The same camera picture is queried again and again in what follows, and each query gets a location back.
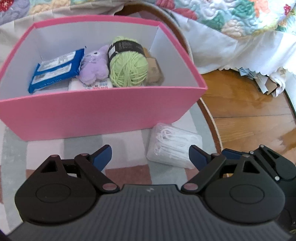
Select clear floss picks package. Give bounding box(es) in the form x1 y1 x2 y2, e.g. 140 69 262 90
147 123 203 169

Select floral quilted bedspread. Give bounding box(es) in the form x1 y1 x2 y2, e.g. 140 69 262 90
1 0 295 39

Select blue wet wipes pack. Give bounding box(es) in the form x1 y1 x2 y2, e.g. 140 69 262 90
28 48 85 94

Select green yarn ball black label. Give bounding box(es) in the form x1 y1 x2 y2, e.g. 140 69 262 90
107 36 148 87

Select white tissue packet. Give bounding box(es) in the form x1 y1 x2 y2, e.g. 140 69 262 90
68 78 113 91

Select cardboard scraps under bed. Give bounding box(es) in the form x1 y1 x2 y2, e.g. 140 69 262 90
237 68 287 97

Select purple plush toy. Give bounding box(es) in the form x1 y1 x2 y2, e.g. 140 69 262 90
77 45 109 85

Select brown small box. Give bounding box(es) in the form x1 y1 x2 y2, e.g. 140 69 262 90
144 48 164 86

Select white bed skirt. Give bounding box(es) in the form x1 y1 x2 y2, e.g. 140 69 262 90
1 1 295 75

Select pink storage box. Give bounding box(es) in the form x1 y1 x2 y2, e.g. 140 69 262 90
1 15 207 141

